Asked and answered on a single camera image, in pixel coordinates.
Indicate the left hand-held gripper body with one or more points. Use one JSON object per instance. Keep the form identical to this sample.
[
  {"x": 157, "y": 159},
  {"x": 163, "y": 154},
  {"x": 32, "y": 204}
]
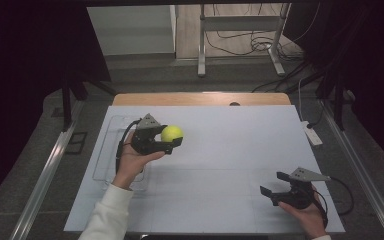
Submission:
[{"x": 145, "y": 138}]

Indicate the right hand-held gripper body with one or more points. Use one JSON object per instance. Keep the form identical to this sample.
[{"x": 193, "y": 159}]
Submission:
[{"x": 300, "y": 196}]

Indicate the yellow tennis ball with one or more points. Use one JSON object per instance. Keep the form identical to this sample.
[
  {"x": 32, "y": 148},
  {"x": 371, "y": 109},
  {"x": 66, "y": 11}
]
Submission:
[{"x": 171, "y": 132}]

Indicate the clear plastic tray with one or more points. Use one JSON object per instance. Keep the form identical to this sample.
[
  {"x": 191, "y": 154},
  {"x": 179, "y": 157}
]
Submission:
[{"x": 108, "y": 156}]

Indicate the person's right hand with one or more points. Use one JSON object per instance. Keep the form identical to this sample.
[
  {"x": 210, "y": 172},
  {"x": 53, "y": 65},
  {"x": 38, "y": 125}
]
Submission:
[{"x": 310, "y": 218}]

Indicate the person's left hand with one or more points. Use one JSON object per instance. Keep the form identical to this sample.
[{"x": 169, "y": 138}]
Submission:
[{"x": 131, "y": 163}]

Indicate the wooden table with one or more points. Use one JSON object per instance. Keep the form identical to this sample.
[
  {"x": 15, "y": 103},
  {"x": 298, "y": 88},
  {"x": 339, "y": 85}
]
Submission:
[{"x": 180, "y": 99}]

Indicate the white power strip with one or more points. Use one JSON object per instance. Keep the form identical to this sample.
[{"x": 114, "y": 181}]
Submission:
[{"x": 311, "y": 135}]

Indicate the white board sheet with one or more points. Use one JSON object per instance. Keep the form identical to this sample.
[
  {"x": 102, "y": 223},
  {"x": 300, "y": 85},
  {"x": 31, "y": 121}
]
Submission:
[{"x": 220, "y": 160}]

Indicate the black stand leg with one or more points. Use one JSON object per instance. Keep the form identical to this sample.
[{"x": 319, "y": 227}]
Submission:
[
  {"x": 339, "y": 103},
  {"x": 66, "y": 103}
]

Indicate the white cabinet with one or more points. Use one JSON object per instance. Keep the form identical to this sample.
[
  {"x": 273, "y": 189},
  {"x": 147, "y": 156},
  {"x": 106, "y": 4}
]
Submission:
[{"x": 130, "y": 30}]

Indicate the black curtain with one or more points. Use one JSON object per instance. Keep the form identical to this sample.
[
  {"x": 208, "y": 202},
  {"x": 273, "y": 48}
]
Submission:
[
  {"x": 373, "y": 66},
  {"x": 20, "y": 83}
]

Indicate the aluminium rail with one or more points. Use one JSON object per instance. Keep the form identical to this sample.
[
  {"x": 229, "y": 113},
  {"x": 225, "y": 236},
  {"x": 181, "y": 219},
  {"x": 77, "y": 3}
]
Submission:
[
  {"x": 51, "y": 156},
  {"x": 363, "y": 173}
]

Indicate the black floor frame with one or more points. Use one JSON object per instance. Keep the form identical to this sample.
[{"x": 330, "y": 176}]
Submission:
[{"x": 76, "y": 142}]

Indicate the white metal desk frame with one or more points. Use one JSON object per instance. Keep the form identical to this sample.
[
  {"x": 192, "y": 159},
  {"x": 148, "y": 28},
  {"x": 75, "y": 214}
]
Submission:
[{"x": 240, "y": 23}]

